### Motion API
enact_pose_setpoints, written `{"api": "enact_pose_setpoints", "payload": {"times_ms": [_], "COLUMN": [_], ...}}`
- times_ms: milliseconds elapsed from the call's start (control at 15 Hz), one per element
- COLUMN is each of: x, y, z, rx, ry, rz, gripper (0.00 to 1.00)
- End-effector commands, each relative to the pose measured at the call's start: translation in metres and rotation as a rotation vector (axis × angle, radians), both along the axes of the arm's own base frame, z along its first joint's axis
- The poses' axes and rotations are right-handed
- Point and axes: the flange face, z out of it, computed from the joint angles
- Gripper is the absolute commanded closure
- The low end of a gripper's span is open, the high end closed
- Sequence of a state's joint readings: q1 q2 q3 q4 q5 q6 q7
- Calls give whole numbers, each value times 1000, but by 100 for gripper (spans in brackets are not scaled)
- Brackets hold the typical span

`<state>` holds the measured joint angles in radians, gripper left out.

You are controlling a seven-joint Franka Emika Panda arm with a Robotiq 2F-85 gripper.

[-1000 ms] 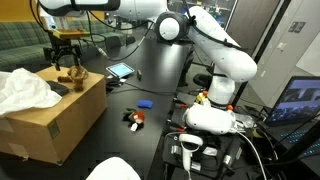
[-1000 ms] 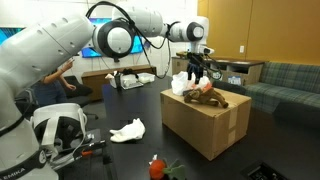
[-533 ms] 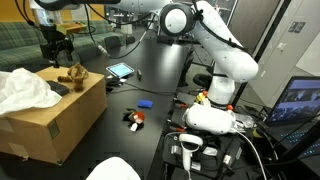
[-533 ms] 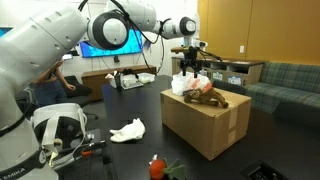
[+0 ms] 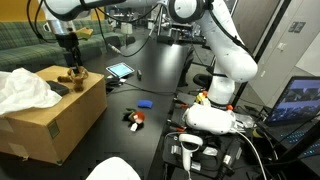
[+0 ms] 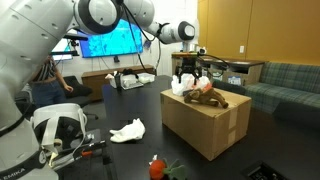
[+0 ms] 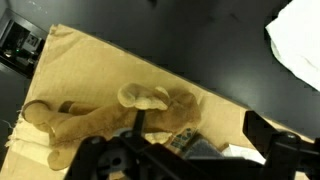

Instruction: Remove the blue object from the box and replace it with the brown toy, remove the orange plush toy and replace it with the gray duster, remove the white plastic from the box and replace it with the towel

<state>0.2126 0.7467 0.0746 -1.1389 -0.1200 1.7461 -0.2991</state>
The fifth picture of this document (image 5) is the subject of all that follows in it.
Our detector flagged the yellow wrist camera mount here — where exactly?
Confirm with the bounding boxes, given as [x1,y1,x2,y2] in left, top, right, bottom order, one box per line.
[74,27,95,41]

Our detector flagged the cardboard box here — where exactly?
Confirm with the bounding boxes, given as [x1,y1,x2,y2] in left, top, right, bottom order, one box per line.
[0,65,109,166]

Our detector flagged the tablet with white screen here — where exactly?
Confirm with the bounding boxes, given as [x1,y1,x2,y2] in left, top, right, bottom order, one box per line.
[105,62,136,80]

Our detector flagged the brown plush animal toy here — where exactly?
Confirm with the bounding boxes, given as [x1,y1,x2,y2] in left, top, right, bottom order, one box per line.
[56,66,90,93]

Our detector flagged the blue sponge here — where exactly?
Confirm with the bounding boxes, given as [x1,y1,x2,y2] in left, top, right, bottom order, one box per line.
[137,99,154,110]

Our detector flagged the white wall light switch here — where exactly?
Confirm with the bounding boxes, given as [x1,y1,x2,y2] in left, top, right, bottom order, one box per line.
[276,41,288,52]

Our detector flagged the white plastic bag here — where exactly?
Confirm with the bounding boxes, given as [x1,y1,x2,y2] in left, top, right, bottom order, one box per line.
[0,67,64,117]

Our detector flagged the white VR headset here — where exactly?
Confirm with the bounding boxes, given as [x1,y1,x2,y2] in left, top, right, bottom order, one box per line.
[182,103,238,136]

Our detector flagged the green plaid couch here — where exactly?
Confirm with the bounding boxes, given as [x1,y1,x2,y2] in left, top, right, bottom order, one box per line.
[0,20,127,74]

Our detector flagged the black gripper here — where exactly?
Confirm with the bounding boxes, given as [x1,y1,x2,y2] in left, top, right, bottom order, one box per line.
[54,31,84,75]

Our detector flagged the red plush tomato toy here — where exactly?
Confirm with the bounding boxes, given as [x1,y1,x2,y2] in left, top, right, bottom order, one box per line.
[121,107,147,132]

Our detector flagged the white cloth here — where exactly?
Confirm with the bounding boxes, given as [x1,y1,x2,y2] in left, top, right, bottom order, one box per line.
[85,156,142,180]

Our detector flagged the black perforated mounting board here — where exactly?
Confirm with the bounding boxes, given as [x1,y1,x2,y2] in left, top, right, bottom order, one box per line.
[162,131,249,179]

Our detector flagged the white cable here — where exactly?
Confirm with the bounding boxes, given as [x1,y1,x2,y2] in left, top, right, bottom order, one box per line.
[233,129,270,180]

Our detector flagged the white VR controller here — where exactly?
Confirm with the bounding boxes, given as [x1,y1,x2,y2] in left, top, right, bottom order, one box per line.
[178,133,204,173]

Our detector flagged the black table cable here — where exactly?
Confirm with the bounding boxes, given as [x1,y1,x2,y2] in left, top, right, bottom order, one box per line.
[106,80,177,97]

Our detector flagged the yellow emergency stop button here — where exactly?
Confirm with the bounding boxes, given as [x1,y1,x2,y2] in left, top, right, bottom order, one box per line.
[195,91,210,106]

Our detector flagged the open black laptop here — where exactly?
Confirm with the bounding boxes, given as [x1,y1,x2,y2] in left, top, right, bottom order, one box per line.
[265,75,320,162]

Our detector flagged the orange handled black clamp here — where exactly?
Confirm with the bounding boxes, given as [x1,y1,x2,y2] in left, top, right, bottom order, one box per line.
[167,119,188,133]
[173,98,190,110]

